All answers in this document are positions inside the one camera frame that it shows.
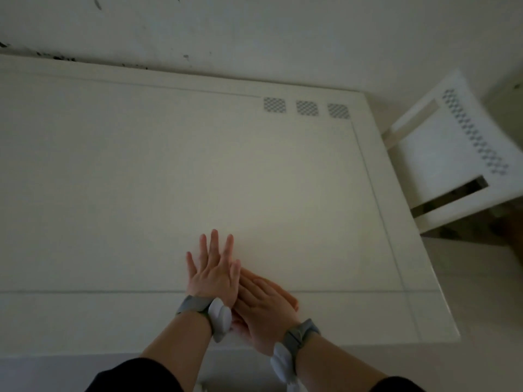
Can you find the white plastic chair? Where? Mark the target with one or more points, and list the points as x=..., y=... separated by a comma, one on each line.
x=445, y=159

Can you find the black sleeve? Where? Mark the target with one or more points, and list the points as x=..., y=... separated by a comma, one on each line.
x=135, y=377
x=398, y=385

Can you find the checkered marker strip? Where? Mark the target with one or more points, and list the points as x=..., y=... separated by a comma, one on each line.
x=476, y=132

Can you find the person's right fingers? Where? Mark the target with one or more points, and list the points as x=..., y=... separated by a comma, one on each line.
x=265, y=290

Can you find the person's left thumb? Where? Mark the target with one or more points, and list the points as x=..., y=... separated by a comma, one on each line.
x=235, y=273

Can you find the black left sleeve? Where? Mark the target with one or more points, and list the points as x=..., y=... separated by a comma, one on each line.
x=135, y=377

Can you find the person's left middle finger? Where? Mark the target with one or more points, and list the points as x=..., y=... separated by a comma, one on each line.
x=215, y=246

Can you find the checkered square marker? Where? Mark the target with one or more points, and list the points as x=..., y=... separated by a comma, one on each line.
x=338, y=111
x=274, y=105
x=307, y=108

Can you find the person's right forearm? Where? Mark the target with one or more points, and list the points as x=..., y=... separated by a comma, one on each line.
x=331, y=365

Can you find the black right sleeve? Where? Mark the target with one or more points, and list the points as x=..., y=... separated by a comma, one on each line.
x=398, y=385

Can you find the person's left little finger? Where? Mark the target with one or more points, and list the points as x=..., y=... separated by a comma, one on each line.
x=191, y=264

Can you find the gray wristband white tracker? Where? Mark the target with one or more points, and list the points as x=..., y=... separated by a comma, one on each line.
x=292, y=342
x=216, y=316

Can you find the person's left hand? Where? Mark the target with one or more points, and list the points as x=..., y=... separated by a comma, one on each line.
x=212, y=281

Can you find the person's left forearm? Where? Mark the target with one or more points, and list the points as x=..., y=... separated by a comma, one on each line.
x=179, y=342

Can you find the person's right hand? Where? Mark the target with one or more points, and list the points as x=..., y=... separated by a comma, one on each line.
x=263, y=322

